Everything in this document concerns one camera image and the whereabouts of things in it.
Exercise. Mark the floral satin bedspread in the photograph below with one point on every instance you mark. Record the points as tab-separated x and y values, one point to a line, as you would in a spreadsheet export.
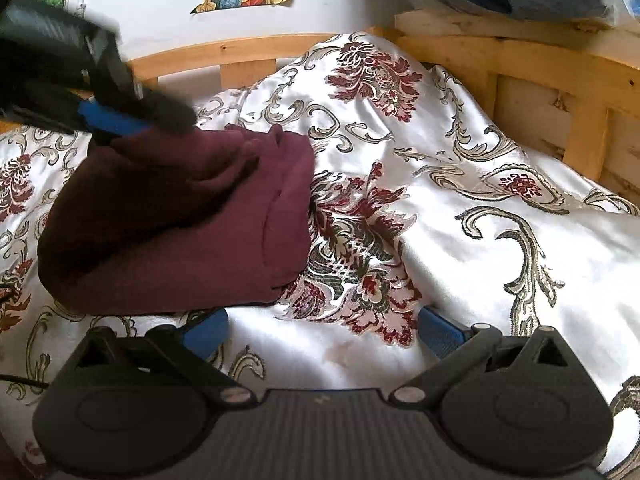
450	200

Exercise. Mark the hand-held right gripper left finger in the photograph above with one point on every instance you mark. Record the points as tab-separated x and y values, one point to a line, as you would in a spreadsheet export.
206	334

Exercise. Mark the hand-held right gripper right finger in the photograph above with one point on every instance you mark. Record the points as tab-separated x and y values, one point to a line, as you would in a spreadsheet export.
442	334

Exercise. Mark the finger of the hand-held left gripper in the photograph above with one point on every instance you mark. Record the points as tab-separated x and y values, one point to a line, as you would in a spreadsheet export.
112	119
150	105

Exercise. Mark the wooden bed frame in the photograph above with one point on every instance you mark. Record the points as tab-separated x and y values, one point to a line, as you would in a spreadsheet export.
525	60

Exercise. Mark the maroon long-sleeve shirt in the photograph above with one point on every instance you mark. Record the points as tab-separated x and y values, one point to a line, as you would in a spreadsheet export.
175	240

